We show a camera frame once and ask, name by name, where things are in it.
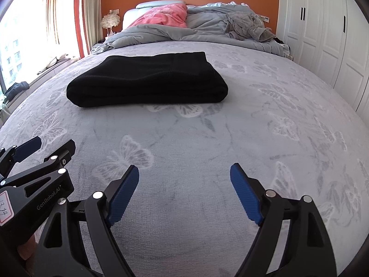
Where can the white window seat cabinet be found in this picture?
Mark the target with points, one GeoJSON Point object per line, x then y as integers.
{"type": "Point", "coordinates": [43, 76]}

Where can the window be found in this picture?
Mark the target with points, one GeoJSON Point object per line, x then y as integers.
{"type": "Point", "coordinates": [26, 40]}

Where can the grey duvet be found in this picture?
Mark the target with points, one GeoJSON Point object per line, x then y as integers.
{"type": "Point", "coordinates": [161, 33]}

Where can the grey items on window seat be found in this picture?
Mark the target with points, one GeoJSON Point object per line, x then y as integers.
{"type": "Point", "coordinates": [54, 62]}

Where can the person's left hand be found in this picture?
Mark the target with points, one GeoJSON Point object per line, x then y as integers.
{"type": "Point", "coordinates": [27, 246]}

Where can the white sheer curtain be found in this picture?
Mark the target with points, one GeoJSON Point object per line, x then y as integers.
{"type": "Point", "coordinates": [93, 5]}

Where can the dark blue clothes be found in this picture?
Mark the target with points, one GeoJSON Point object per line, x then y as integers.
{"type": "Point", "coordinates": [17, 90]}

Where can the pink pillow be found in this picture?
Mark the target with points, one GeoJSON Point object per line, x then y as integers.
{"type": "Point", "coordinates": [164, 16]}

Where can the white wardrobe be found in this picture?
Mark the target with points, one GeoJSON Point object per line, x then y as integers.
{"type": "Point", "coordinates": [323, 28]}

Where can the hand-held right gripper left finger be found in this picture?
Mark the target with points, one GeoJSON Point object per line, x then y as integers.
{"type": "Point", "coordinates": [124, 193]}

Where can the grey butterfly print bedspread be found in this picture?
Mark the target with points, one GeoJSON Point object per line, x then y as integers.
{"type": "Point", "coordinates": [187, 138]}

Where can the white feather table lamp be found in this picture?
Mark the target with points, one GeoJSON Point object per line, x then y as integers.
{"type": "Point", "coordinates": [110, 21]}

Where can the orange curtain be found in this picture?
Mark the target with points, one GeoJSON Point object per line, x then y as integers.
{"type": "Point", "coordinates": [52, 5]}
{"type": "Point", "coordinates": [78, 11]}

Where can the black pants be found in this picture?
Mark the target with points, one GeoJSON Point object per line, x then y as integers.
{"type": "Point", "coordinates": [150, 80]}

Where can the dark clothes beside bed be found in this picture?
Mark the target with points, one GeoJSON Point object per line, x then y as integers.
{"type": "Point", "coordinates": [282, 42]}

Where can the light blue headboard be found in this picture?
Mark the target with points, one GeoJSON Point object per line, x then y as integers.
{"type": "Point", "coordinates": [152, 4]}

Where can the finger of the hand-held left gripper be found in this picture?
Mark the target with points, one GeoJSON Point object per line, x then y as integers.
{"type": "Point", "coordinates": [62, 153]}
{"type": "Point", "coordinates": [27, 148]}

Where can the white wall switch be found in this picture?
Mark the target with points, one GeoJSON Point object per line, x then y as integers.
{"type": "Point", "coordinates": [114, 11]}
{"type": "Point", "coordinates": [265, 18]}

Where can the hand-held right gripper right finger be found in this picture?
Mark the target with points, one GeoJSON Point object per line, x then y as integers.
{"type": "Point", "coordinates": [245, 193]}

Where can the grey crumpled garment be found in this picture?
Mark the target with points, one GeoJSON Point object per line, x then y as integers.
{"type": "Point", "coordinates": [248, 26]}

